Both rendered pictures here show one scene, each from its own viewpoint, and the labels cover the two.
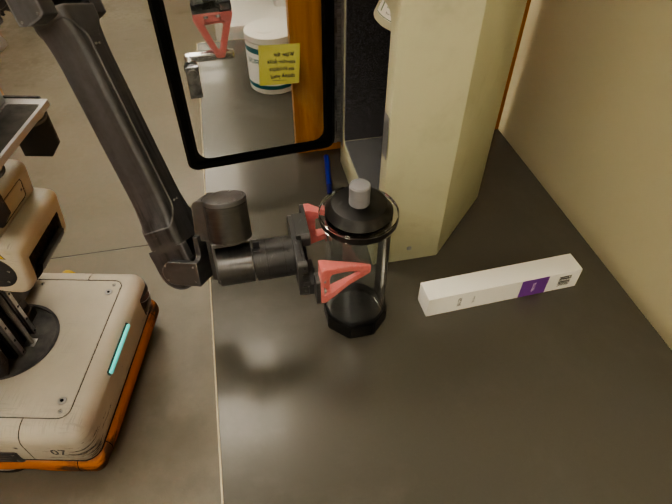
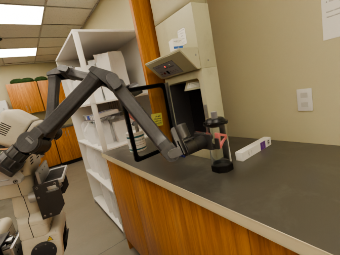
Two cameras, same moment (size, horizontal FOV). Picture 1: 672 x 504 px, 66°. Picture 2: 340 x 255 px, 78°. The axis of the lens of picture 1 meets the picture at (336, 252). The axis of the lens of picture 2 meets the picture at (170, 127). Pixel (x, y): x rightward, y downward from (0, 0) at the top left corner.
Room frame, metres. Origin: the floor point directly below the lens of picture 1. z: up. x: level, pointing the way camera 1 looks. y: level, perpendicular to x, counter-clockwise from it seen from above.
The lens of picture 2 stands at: (-0.24, 0.49, 1.33)
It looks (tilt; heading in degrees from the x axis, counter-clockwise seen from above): 10 degrees down; 338
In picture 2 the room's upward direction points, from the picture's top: 11 degrees counter-clockwise
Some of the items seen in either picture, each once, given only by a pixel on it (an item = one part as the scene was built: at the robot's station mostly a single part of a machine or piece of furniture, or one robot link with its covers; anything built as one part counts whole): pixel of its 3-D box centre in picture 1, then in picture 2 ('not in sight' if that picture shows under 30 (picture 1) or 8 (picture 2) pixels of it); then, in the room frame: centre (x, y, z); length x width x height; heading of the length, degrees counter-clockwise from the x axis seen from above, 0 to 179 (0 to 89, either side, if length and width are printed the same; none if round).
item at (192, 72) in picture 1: (194, 81); (135, 126); (0.85, 0.25, 1.18); 0.02 x 0.02 x 0.06; 17
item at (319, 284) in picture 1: (335, 266); (216, 138); (0.48, 0.00, 1.10); 0.09 x 0.07 x 0.07; 102
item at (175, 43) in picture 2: not in sight; (176, 46); (0.71, 0.00, 1.54); 0.05 x 0.05 x 0.06; 87
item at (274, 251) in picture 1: (280, 256); (199, 142); (0.50, 0.08, 1.10); 0.10 x 0.07 x 0.07; 12
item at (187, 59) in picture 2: not in sight; (170, 66); (0.78, 0.01, 1.46); 0.32 x 0.11 x 0.10; 12
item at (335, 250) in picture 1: (356, 264); (218, 144); (0.52, -0.03, 1.06); 0.11 x 0.11 x 0.21
